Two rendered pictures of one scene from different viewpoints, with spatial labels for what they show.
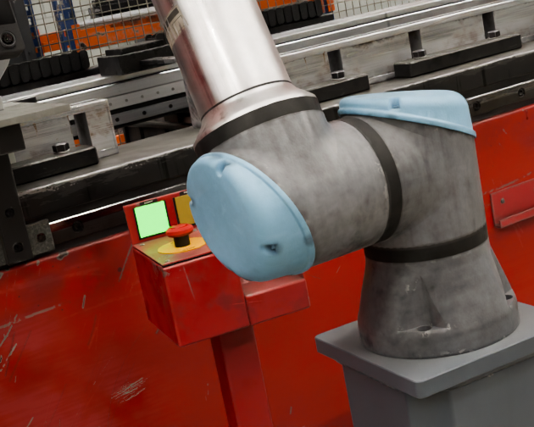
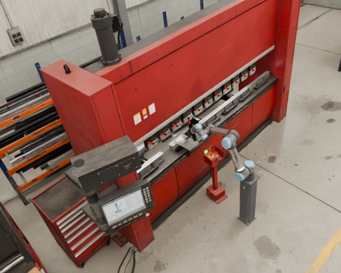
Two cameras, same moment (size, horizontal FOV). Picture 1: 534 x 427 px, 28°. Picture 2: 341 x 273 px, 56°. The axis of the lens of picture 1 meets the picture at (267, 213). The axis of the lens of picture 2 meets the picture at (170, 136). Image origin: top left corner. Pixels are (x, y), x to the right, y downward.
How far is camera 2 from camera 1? 3.02 m
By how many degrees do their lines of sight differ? 28
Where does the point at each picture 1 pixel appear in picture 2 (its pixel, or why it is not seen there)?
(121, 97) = not seen: hidden behind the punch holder
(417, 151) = (251, 169)
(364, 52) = (218, 112)
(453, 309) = (251, 178)
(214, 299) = (215, 162)
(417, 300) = (249, 177)
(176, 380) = (200, 162)
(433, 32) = (226, 105)
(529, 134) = (237, 118)
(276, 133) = (243, 171)
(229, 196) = (240, 176)
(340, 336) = not seen: hidden behind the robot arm
